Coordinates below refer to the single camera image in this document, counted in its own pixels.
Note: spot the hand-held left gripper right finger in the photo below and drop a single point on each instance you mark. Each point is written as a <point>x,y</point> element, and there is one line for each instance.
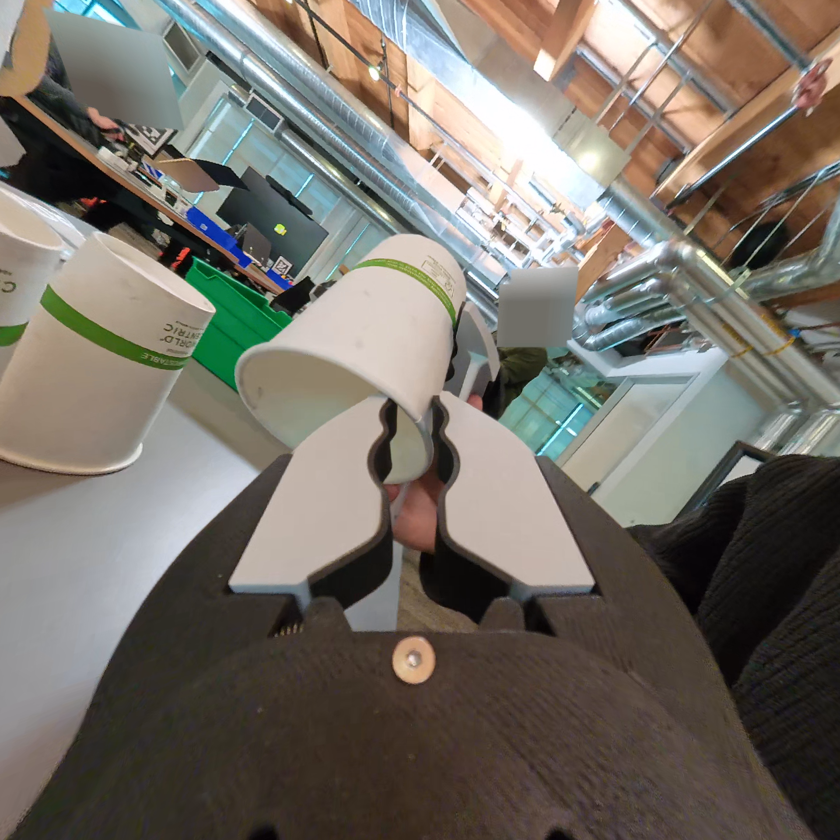
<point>518,518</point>

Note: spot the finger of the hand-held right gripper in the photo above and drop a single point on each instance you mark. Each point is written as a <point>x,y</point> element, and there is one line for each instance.
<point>479,341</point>

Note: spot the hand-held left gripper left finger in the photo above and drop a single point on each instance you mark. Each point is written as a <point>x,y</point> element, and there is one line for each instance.
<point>308,518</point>

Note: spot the white paper cup green band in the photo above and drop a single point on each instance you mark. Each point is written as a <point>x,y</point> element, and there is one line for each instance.
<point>23,262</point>
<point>367,328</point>
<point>85,394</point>

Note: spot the green plastic bin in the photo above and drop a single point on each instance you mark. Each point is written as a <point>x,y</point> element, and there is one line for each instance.
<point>236,321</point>

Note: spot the person's right forearm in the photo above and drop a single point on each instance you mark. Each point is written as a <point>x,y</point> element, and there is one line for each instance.
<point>774,623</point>

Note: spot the grey desk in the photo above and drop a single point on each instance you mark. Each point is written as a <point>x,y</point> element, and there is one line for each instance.
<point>98,558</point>

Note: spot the person's right hand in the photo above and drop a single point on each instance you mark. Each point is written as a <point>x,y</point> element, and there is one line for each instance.
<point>413,518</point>

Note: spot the silver pipe cluster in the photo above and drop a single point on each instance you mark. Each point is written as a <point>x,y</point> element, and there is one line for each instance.
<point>689,295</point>

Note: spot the black computer monitor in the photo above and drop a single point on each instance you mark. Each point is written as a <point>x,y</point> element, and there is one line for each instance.
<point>275,223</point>

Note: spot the silver ventilation duct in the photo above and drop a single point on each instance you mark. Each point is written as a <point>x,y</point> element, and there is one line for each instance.
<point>315,111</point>

